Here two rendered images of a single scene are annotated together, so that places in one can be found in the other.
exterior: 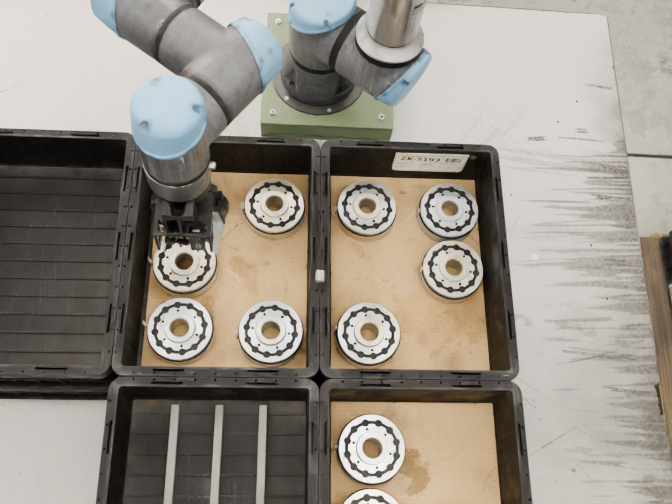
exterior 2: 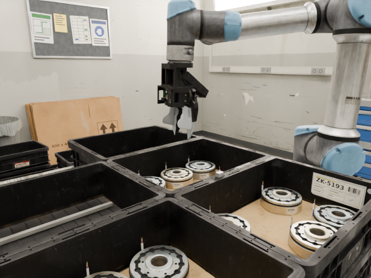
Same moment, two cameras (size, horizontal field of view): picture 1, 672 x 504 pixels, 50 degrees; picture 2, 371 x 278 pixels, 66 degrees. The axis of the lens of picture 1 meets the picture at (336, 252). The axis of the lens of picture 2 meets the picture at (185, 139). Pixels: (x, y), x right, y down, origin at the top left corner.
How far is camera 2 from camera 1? 0.92 m
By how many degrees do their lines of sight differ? 65
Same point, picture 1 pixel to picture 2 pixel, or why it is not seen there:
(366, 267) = (259, 218)
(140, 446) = (81, 206)
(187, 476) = (76, 223)
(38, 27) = not seen: hidden behind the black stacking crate
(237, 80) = (213, 12)
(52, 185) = not seen: hidden behind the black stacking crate
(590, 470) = not seen: outside the picture
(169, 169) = (169, 28)
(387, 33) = (330, 116)
